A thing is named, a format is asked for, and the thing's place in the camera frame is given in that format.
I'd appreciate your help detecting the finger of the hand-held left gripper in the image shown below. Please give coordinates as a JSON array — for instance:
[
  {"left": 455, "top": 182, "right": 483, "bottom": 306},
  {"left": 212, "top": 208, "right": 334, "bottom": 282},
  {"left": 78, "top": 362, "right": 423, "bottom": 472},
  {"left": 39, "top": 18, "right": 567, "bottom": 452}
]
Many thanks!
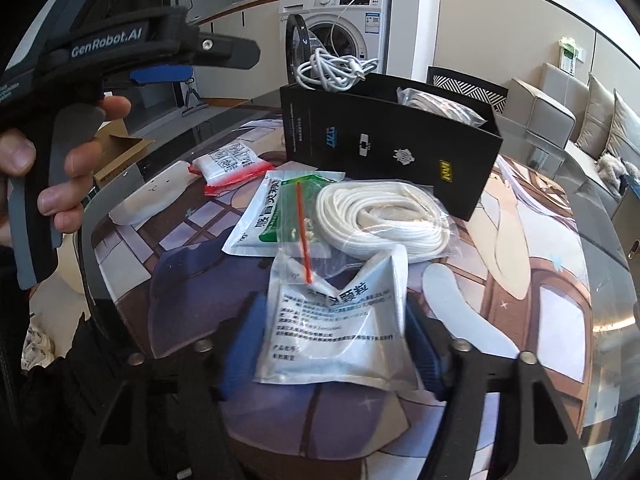
[
  {"left": 192, "top": 34, "right": 262, "bottom": 70},
  {"left": 129, "top": 66, "right": 195, "bottom": 86}
]

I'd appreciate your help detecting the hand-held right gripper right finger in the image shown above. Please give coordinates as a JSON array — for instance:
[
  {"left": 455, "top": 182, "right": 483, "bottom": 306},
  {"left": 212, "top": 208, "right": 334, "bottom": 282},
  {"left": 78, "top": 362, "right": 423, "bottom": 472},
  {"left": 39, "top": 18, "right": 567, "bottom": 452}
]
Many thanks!
[{"left": 405, "top": 302, "right": 583, "bottom": 480}]

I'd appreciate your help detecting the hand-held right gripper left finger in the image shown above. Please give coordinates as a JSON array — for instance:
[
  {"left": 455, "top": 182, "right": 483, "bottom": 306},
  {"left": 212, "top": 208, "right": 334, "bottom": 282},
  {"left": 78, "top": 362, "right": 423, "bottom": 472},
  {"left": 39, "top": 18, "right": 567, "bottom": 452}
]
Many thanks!
[{"left": 85, "top": 292, "right": 268, "bottom": 480}]

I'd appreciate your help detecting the white printed sachet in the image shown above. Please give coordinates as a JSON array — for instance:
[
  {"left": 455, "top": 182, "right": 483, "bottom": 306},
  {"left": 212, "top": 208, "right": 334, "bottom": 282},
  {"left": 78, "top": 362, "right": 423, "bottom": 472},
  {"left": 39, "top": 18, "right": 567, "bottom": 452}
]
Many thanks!
[{"left": 254, "top": 245, "right": 421, "bottom": 392}]

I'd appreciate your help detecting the white cable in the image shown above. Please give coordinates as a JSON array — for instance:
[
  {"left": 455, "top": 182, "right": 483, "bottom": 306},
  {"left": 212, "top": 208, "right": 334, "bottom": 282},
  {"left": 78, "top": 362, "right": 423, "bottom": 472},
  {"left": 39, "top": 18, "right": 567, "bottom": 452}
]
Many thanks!
[{"left": 295, "top": 47, "right": 381, "bottom": 93}]

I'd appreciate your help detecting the black cardboard box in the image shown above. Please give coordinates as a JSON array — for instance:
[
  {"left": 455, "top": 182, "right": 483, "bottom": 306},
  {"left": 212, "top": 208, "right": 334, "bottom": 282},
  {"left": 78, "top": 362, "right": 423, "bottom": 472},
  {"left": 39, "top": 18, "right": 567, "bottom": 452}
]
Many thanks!
[{"left": 279, "top": 72, "right": 503, "bottom": 222}]

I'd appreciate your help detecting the white bubble wrap piece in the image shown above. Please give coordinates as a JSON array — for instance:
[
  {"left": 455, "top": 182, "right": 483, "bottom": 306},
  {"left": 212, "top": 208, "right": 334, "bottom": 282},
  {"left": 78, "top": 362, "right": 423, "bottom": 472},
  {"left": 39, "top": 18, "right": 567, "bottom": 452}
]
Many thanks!
[{"left": 396, "top": 87, "right": 488, "bottom": 128}]

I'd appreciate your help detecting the person's left hand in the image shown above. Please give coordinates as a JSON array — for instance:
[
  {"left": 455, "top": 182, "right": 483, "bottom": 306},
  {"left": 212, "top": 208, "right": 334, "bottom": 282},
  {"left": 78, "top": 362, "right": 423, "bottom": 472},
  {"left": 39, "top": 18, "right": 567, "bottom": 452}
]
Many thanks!
[{"left": 0, "top": 96, "right": 132, "bottom": 234}]

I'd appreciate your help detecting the kitchen counter cabinet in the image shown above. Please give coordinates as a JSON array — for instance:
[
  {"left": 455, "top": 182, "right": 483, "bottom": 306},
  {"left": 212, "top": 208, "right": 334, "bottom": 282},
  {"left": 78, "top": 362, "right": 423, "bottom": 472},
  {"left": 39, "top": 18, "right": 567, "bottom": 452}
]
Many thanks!
[{"left": 170, "top": 0, "right": 291, "bottom": 111}]

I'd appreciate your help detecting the floor mop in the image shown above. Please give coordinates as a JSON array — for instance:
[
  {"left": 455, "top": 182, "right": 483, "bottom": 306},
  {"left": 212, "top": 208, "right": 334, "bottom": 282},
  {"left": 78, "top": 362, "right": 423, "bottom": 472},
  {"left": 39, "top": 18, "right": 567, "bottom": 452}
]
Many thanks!
[{"left": 182, "top": 77, "right": 208, "bottom": 111}]

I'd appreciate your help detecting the brown cardboard box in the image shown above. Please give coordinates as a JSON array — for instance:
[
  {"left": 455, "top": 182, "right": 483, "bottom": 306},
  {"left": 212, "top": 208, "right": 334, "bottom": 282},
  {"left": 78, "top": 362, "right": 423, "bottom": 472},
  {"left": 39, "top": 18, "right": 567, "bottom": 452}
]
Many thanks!
[{"left": 92, "top": 120, "right": 156, "bottom": 186}]

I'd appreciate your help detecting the red and white packet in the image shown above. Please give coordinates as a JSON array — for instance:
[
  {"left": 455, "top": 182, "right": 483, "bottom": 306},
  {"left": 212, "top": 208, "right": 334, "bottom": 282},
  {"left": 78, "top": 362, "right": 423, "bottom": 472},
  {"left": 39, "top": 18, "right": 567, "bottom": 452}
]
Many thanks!
[{"left": 190, "top": 141, "right": 276, "bottom": 196}]

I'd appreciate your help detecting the white washing machine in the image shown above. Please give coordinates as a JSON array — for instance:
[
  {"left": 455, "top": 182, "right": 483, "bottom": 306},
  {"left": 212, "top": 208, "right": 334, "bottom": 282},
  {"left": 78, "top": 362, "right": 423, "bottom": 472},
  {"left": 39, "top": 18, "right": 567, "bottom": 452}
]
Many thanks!
[{"left": 277, "top": 0, "right": 392, "bottom": 86}]

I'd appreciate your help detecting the green and white pouch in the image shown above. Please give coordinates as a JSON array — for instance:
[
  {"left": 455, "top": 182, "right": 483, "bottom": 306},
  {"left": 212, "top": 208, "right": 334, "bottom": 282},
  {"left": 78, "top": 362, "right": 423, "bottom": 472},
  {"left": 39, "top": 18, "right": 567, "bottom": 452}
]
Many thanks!
[{"left": 222, "top": 170, "right": 346, "bottom": 258}]

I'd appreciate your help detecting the person's dark clothing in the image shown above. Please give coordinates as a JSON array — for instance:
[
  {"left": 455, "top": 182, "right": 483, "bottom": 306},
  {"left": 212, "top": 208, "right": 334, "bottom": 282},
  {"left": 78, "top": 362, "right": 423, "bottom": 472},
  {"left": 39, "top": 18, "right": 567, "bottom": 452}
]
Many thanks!
[{"left": 0, "top": 250, "right": 151, "bottom": 480}]

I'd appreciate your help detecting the white patterned slipper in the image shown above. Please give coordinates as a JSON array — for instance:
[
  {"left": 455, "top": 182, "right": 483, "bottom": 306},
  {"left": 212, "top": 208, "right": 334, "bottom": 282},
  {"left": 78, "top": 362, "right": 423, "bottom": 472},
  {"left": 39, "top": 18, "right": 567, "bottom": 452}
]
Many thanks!
[{"left": 20, "top": 325, "right": 53, "bottom": 371}]

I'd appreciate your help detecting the beige side cabinet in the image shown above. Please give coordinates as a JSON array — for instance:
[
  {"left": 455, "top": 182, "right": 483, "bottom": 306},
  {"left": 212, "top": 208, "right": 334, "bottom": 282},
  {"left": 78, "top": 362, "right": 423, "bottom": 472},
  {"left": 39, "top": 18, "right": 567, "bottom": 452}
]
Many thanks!
[{"left": 610, "top": 195, "right": 640, "bottom": 266}]

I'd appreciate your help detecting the beige sofa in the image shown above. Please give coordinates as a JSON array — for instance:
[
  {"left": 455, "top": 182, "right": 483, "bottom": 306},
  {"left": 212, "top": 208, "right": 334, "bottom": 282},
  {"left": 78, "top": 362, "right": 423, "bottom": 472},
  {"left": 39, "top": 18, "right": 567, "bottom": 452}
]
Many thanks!
[{"left": 505, "top": 62, "right": 640, "bottom": 196}]

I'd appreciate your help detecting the grey sofa pillow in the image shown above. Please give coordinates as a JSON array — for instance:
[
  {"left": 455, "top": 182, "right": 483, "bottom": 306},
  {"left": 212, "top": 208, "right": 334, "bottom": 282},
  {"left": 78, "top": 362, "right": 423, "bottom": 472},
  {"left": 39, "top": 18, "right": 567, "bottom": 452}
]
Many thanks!
[
  {"left": 607, "top": 89, "right": 640, "bottom": 171},
  {"left": 575, "top": 72, "right": 618, "bottom": 161}
]

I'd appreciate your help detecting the zip bag with white rope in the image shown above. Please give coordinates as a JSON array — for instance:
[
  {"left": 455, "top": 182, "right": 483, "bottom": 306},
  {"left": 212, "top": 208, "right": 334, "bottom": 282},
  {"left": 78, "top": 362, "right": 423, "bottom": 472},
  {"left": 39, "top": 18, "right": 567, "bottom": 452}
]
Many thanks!
[{"left": 277, "top": 175, "right": 458, "bottom": 283}]

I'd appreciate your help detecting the wall intercom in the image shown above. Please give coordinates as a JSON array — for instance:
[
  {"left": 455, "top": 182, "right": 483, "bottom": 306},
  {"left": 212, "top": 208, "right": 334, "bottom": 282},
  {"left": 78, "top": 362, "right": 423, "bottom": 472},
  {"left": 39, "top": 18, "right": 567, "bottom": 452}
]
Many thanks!
[{"left": 557, "top": 36, "right": 587, "bottom": 76}]

